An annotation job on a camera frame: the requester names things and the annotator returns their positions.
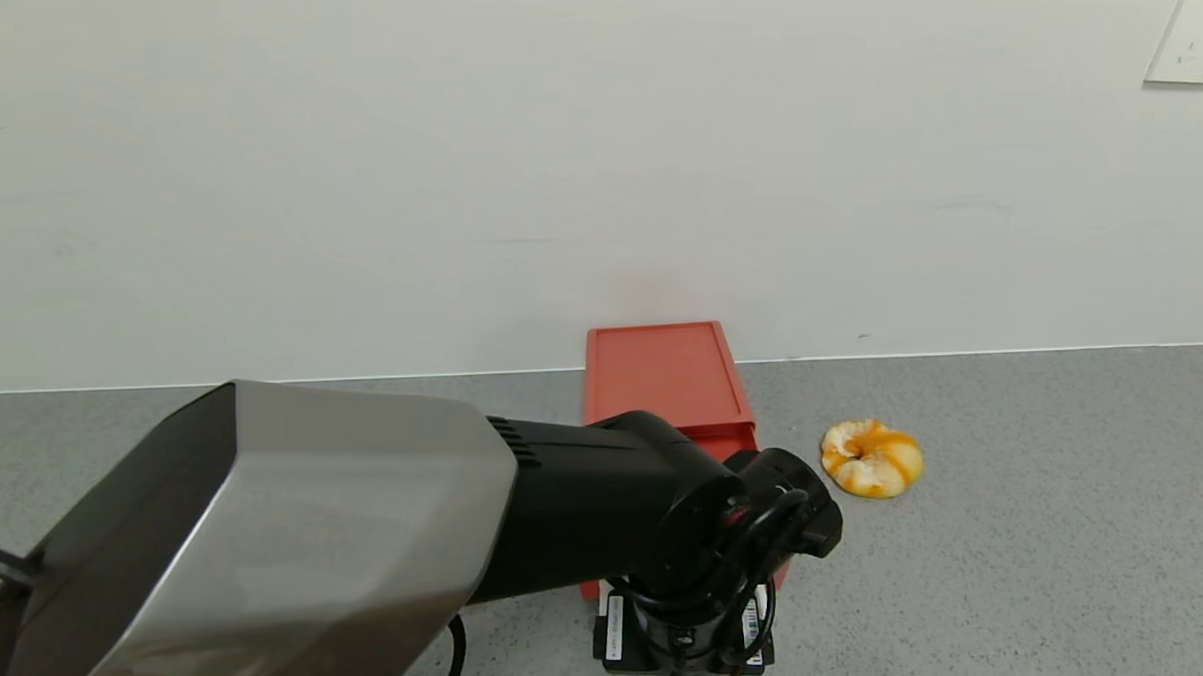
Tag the orange glazed donut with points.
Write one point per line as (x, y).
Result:
(886, 468)

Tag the left robot arm silver black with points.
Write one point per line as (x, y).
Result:
(318, 528)

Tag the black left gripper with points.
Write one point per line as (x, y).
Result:
(627, 645)

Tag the red drawer case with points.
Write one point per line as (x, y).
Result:
(663, 376)

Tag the white wall socket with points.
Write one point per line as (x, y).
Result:
(1192, 42)

